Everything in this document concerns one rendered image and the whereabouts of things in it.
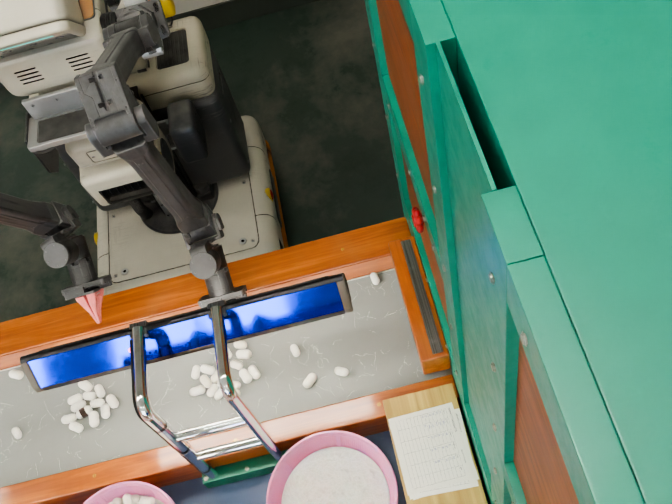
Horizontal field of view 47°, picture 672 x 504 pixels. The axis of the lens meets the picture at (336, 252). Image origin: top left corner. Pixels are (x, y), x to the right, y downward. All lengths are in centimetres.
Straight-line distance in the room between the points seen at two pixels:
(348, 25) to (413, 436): 225
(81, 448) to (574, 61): 143
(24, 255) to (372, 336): 181
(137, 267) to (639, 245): 214
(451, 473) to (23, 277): 204
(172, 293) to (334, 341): 42
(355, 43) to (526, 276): 286
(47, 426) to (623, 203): 153
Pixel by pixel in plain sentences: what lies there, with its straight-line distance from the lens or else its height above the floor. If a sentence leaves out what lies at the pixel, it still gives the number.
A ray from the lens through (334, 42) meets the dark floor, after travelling 345.
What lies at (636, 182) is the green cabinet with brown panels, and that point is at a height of 179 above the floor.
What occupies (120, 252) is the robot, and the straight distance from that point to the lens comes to 268.
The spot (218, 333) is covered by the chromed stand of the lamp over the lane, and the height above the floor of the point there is 112.
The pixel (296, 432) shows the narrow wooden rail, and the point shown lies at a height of 76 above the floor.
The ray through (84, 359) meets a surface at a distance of 153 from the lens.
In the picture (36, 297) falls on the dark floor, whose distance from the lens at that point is 311.
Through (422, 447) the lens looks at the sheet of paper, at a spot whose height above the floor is 78.
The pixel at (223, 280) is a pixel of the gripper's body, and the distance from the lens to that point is 172.
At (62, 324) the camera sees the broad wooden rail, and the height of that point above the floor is 76.
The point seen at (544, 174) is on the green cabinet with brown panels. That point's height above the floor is 179.
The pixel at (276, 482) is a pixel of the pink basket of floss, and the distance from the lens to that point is 168.
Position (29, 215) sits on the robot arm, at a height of 110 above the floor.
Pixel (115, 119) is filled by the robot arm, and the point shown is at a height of 138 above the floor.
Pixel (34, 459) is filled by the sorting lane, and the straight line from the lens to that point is 192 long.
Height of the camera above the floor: 232
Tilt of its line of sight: 57 degrees down
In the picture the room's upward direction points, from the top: 19 degrees counter-clockwise
